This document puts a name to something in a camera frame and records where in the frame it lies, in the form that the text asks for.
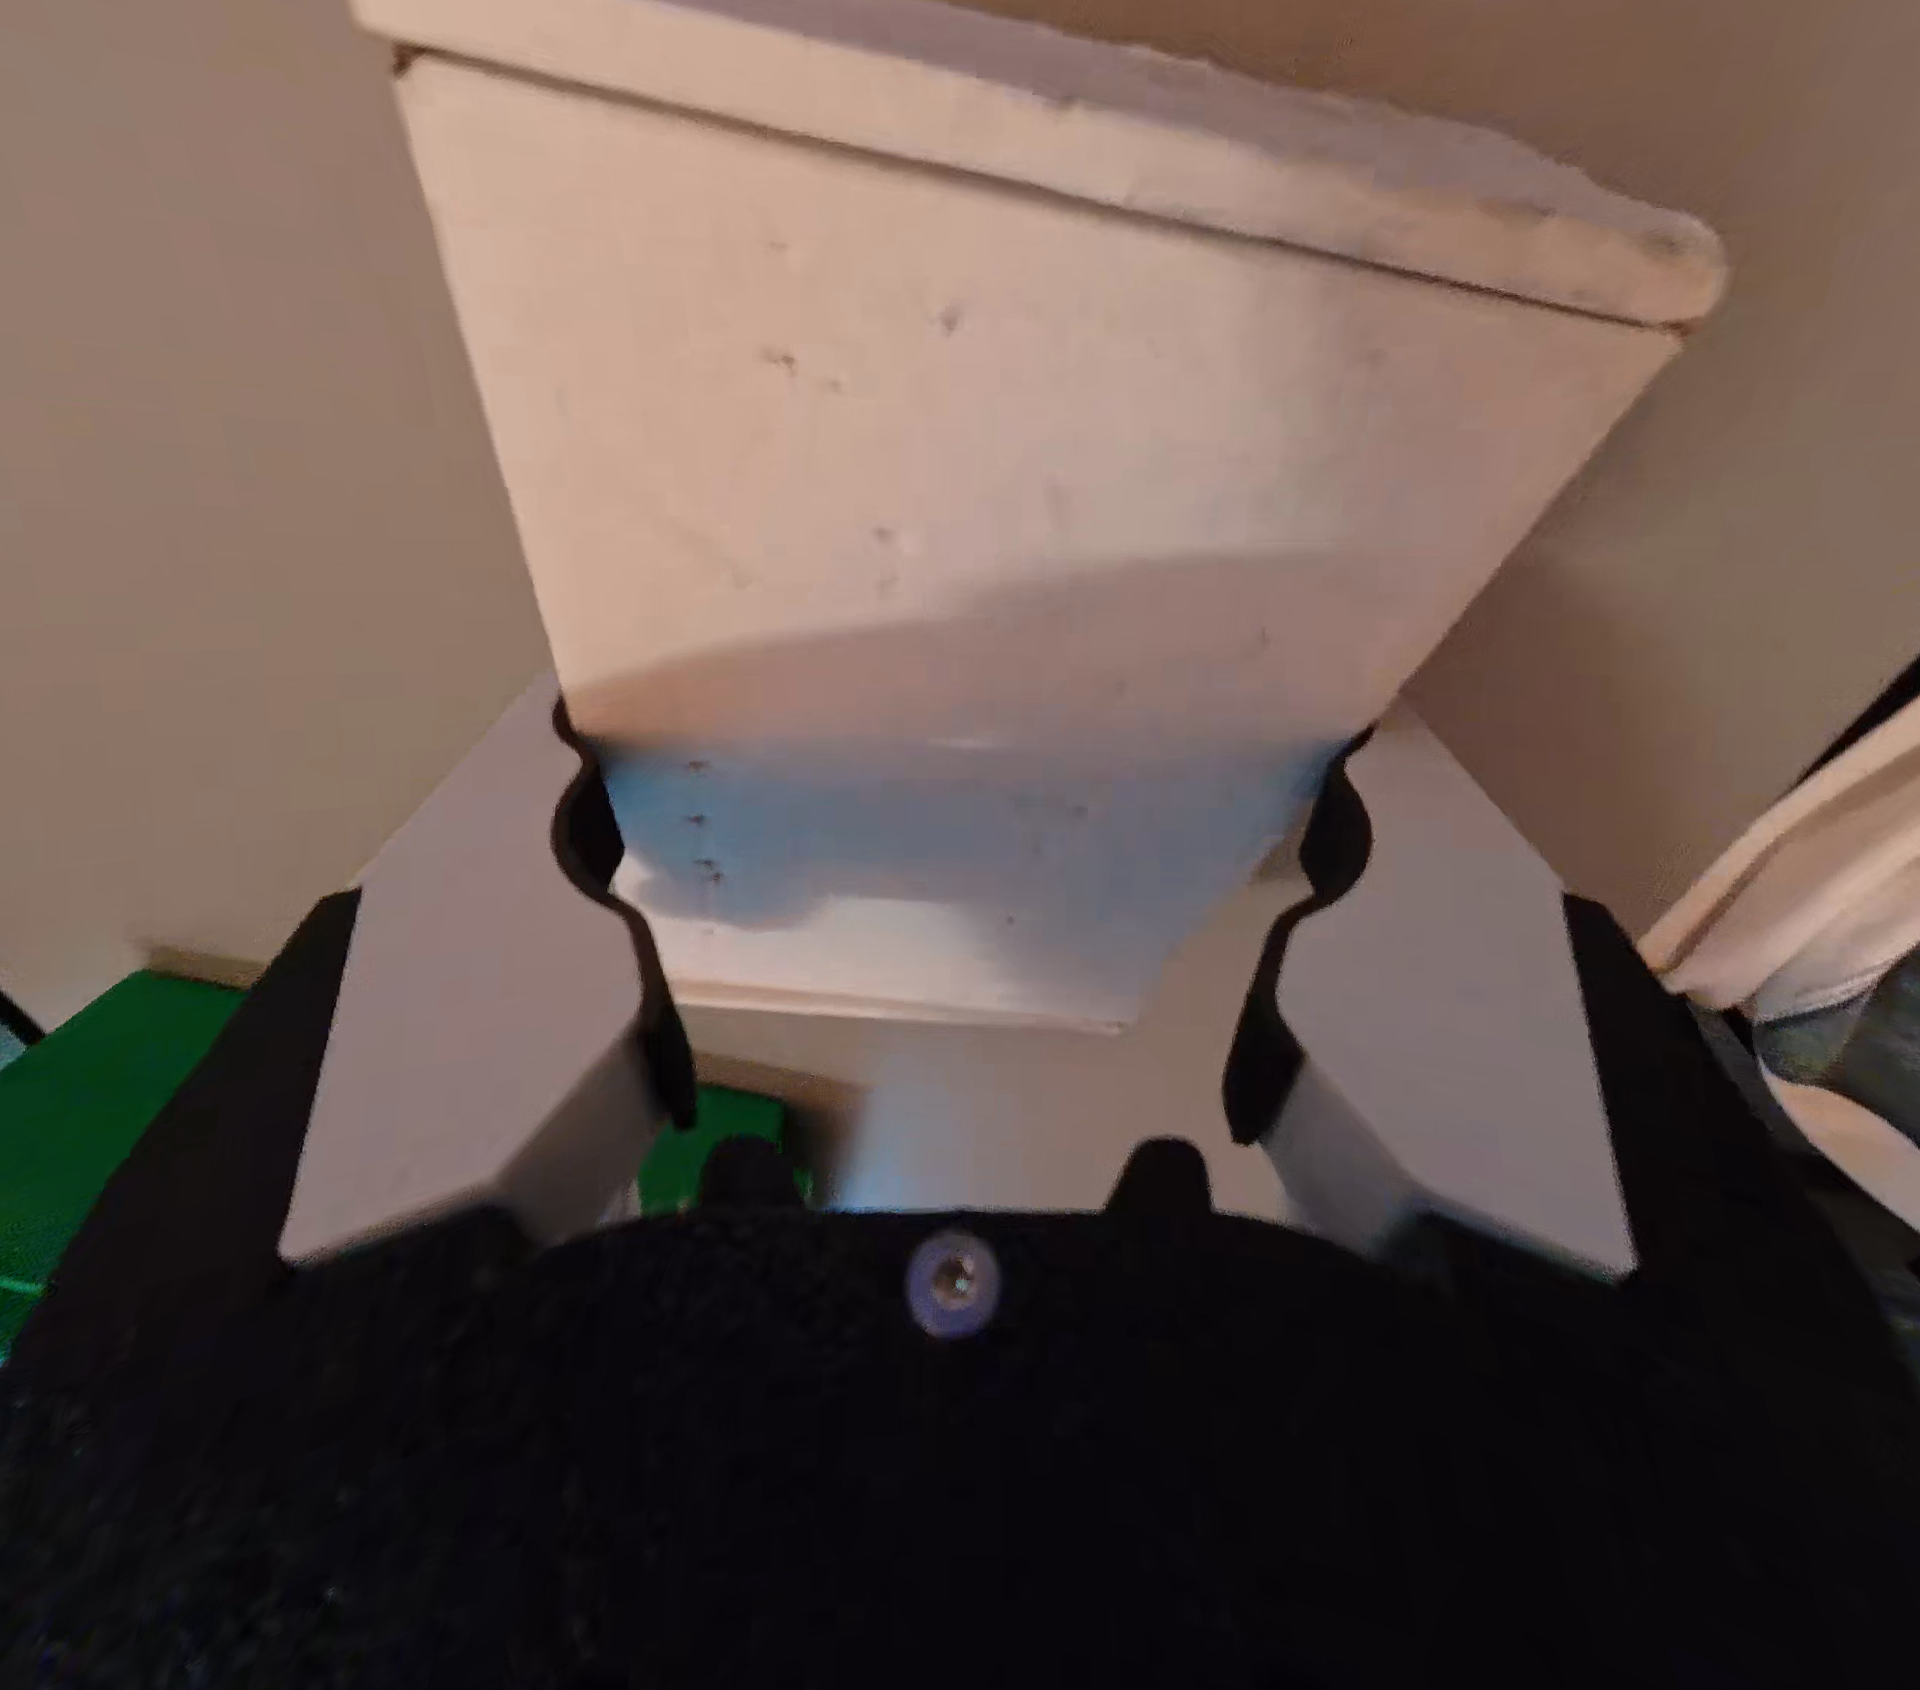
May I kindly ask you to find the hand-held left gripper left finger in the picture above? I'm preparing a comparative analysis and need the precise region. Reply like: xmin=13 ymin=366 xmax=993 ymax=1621
xmin=279 ymin=673 xmax=700 ymax=1264

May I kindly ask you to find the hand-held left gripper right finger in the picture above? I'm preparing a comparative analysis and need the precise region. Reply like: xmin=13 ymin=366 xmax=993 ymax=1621
xmin=1220 ymin=708 xmax=1635 ymax=1280

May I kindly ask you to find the green plastic bin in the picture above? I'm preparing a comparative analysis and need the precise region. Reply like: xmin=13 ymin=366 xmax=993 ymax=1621
xmin=0 ymin=966 xmax=816 ymax=1349

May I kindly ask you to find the white cardboard mailer box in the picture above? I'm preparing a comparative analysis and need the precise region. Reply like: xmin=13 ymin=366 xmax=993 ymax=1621
xmin=332 ymin=0 xmax=1730 ymax=1033

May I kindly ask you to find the grey desk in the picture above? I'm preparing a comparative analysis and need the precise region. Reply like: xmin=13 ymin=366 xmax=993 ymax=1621
xmin=0 ymin=0 xmax=1920 ymax=1048

